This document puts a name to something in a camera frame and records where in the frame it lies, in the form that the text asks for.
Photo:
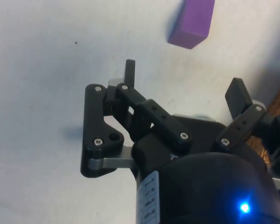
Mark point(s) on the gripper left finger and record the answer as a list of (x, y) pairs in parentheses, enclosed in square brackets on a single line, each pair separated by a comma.
[(95, 121)]

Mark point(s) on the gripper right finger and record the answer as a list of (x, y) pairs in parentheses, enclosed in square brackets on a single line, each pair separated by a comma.
[(239, 98)]

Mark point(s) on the purple triangular block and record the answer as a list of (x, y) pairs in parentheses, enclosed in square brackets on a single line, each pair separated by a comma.
[(191, 25)]

